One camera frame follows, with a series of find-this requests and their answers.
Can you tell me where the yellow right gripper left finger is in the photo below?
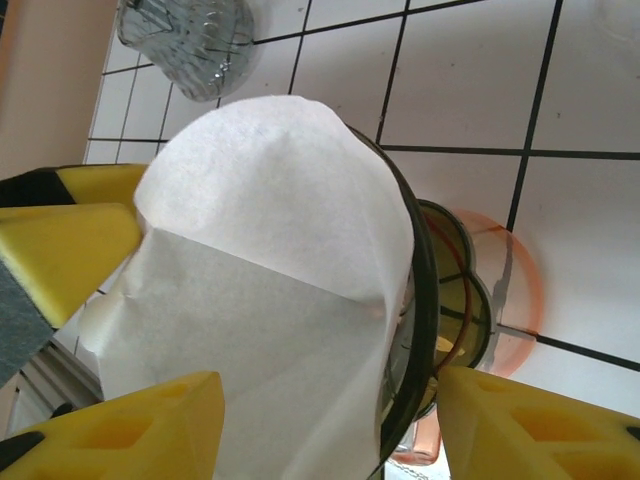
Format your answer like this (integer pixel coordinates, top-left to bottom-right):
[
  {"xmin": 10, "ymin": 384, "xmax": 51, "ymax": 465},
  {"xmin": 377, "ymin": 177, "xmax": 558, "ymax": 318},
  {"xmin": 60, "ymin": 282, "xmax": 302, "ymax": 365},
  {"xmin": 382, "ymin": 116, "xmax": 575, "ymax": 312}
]
[{"xmin": 0, "ymin": 370, "xmax": 227, "ymax": 480}]

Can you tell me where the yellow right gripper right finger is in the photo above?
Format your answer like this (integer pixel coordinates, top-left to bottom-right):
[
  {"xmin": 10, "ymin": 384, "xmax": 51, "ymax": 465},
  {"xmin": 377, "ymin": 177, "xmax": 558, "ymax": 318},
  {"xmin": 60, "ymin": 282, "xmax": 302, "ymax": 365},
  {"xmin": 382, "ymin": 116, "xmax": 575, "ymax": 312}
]
[{"xmin": 437, "ymin": 364, "xmax": 640, "ymax": 480}]

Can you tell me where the white paper coffee filter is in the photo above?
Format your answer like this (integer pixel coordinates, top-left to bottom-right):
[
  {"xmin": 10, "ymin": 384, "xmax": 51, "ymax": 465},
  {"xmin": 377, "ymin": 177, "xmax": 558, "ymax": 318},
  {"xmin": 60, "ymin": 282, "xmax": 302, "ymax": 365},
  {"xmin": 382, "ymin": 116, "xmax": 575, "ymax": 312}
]
[{"xmin": 82, "ymin": 92, "xmax": 419, "ymax": 480}]

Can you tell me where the orange transparent dripper base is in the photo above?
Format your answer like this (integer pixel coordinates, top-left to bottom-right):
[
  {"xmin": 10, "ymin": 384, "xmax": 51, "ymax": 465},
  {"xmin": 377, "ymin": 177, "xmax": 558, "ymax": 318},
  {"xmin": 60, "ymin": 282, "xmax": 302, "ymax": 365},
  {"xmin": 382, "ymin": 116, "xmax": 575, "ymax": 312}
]
[{"xmin": 389, "ymin": 208, "xmax": 544, "ymax": 466}]

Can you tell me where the grey clear glass dripper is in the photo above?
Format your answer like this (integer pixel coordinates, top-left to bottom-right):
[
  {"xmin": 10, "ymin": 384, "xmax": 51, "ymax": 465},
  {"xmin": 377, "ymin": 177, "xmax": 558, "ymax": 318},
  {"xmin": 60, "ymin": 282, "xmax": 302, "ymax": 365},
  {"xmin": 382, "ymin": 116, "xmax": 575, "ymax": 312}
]
[{"xmin": 116, "ymin": 0, "xmax": 261, "ymax": 104}]

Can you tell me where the olive green plastic dripper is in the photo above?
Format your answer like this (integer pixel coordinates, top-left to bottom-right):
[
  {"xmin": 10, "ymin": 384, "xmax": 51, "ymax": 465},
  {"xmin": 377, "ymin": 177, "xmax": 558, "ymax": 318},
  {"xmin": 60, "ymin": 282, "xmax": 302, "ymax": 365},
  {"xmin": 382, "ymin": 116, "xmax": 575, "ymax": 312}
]
[{"xmin": 344, "ymin": 124, "xmax": 495, "ymax": 474}]

